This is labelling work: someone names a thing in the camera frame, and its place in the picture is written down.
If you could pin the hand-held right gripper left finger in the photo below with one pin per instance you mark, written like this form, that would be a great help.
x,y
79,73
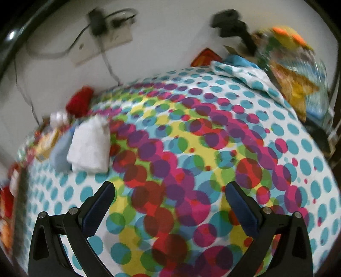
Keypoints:
x,y
100,207

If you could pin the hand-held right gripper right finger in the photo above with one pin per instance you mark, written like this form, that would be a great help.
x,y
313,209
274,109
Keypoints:
x,y
242,210

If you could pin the white folded cloth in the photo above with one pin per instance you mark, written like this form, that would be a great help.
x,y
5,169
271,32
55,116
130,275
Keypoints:
x,y
89,145

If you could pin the grey-blue cloth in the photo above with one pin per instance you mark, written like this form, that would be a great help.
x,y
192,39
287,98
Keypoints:
x,y
62,151

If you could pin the pale grey cloth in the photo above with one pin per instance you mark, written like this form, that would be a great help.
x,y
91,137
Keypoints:
x,y
14,182

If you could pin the red folded cloth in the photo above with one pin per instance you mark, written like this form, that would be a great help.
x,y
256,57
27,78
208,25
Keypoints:
x,y
5,202

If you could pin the polka dot bedsheet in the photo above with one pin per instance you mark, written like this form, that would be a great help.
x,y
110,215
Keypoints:
x,y
186,133

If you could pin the small white cloth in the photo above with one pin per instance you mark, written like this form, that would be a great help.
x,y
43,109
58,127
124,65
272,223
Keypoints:
x,y
59,118

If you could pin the orange cloth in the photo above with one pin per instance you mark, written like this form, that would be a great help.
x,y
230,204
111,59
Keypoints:
x,y
4,234

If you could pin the red bundled cloth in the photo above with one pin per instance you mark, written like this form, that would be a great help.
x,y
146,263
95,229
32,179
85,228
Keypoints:
x,y
80,102

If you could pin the clutter of packets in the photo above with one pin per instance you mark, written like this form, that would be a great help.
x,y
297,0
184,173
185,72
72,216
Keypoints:
x,y
293,72

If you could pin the bright blue cloth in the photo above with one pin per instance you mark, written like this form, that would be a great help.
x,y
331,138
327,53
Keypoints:
x,y
239,61

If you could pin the red small packet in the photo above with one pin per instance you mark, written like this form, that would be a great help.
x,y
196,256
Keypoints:
x,y
206,57

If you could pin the black power adapter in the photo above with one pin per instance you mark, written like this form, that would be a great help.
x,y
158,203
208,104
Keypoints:
x,y
97,21

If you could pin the black stand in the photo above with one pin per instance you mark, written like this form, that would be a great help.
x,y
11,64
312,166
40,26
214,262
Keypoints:
x,y
231,24

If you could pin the white wall outlet plate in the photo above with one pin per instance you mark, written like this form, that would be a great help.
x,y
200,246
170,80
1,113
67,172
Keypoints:
x,y
106,49

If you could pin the black wall television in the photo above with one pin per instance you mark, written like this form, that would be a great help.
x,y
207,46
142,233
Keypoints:
x,y
10,34

